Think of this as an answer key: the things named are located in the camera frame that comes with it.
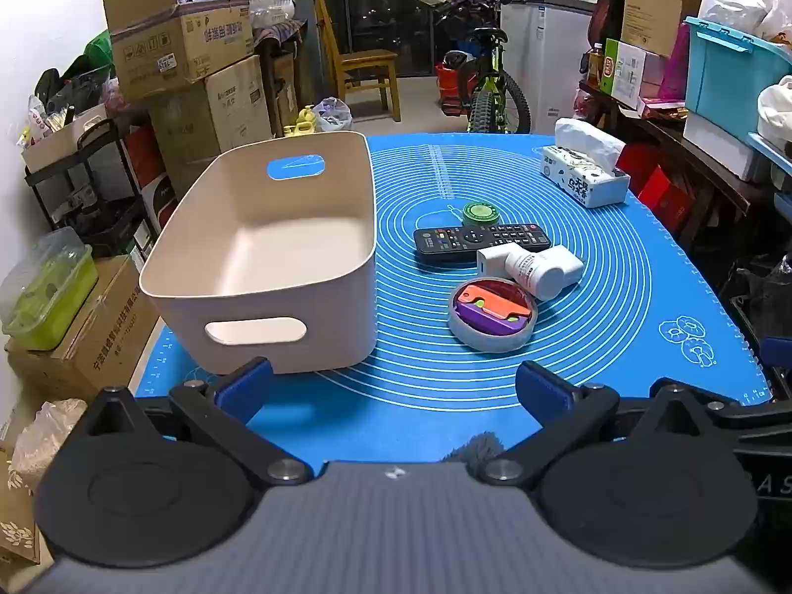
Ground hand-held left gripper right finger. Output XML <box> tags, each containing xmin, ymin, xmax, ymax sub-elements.
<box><xmin>478</xmin><ymin>360</ymin><xmax>737</xmax><ymax>487</ymax></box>

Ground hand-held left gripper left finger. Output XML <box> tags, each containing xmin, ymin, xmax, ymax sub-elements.
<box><xmin>83</xmin><ymin>357</ymin><xmax>313</xmax><ymax>487</ymax></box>

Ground orange purple plastic toy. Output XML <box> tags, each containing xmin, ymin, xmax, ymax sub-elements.
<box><xmin>453</xmin><ymin>281</ymin><xmax>534</xmax><ymax>330</ymax></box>

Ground white pill bottle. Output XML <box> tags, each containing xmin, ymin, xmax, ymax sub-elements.
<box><xmin>504</xmin><ymin>251</ymin><xmax>565</xmax><ymax>302</ymax></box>

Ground beige plastic storage bin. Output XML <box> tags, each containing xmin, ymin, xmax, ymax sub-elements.
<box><xmin>139</xmin><ymin>131</ymin><xmax>376</xmax><ymax>375</ymax></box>

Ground white power adapter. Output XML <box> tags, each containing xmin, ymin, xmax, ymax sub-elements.
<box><xmin>476</xmin><ymin>244</ymin><xmax>586</xmax><ymax>291</ymax></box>

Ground black remote control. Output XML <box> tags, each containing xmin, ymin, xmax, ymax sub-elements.
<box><xmin>413</xmin><ymin>223</ymin><xmax>553</xmax><ymax>266</ymax></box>

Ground blue silicone mat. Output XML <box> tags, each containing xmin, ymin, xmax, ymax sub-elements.
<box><xmin>135</xmin><ymin>133</ymin><xmax>771</xmax><ymax>477</ymax></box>

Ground printed brown cardboard box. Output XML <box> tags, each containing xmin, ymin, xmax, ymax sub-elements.
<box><xmin>6</xmin><ymin>256</ymin><xmax>165</xmax><ymax>403</ymax></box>

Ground crumpled translucent plastic bag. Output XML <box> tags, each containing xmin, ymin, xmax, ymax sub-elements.
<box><xmin>12</xmin><ymin>399</ymin><xmax>88</xmax><ymax>490</ymax></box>

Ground green container with clear lid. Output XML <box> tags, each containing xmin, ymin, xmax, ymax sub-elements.
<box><xmin>0</xmin><ymin>227</ymin><xmax>100</xmax><ymax>351</ymax></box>

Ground white tissue box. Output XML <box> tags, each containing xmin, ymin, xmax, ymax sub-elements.
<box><xmin>543</xmin><ymin>117</ymin><xmax>632</xmax><ymax>209</ymax></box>

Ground red gift boxes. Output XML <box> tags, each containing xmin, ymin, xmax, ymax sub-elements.
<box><xmin>637</xmin><ymin>164</ymin><xmax>694</xmax><ymax>233</ymax></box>

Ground black metal cart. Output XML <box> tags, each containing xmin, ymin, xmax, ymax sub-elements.
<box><xmin>25</xmin><ymin>117</ymin><xmax>162</xmax><ymax>257</ymax></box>

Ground yellow plastic bottle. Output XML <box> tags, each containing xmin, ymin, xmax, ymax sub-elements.
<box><xmin>283</xmin><ymin>108</ymin><xmax>319</xmax><ymax>137</ymax></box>

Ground large sealed cardboard box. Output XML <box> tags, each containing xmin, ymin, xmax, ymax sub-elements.
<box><xmin>148</xmin><ymin>55</ymin><xmax>273</xmax><ymax>193</ymax></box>

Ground dark wooden shelf table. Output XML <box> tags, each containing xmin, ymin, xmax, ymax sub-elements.
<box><xmin>578</xmin><ymin>83</ymin><xmax>756</xmax><ymax>248</ymax></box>

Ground clear plastic bag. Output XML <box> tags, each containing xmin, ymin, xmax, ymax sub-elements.
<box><xmin>313</xmin><ymin>97</ymin><xmax>353</xmax><ymax>133</ymax></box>

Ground green black bicycle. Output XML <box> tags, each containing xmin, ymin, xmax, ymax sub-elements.
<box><xmin>433</xmin><ymin>0</ymin><xmax>533</xmax><ymax>134</ymax></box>

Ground beige tray box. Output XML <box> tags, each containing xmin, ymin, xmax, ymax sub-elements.
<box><xmin>21</xmin><ymin>104</ymin><xmax>109</xmax><ymax>174</ymax></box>

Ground red bucket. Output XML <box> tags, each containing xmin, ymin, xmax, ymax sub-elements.
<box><xmin>436</xmin><ymin>62</ymin><xmax>477</xmax><ymax>115</ymax></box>

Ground dark wooden side table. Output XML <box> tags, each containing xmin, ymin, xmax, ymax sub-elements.
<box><xmin>253</xmin><ymin>18</ymin><xmax>310</xmax><ymax>137</ymax></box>

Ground green white carton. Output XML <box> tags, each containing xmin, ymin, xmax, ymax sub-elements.
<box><xmin>603</xmin><ymin>38</ymin><xmax>647</xmax><ymax>106</ymax></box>

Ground wooden chair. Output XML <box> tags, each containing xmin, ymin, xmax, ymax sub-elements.
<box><xmin>315</xmin><ymin>0</ymin><xmax>400</xmax><ymax>125</ymax></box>

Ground open cardboard box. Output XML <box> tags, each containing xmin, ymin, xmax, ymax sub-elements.
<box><xmin>102</xmin><ymin>0</ymin><xmax>254</xmax><ymax>103</ymax></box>

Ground teal plastic storage bin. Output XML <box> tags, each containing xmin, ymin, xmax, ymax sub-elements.
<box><xmin>684</xmin><ymin>15</ymin><xmax>792</xmax><ymax>134</ymax></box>

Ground flat brown cardboard sheet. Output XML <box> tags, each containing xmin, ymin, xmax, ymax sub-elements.
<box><xmin>622</xmin><ymin>0</ymin><xmax>719</xmax><ymax>56</ymax></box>

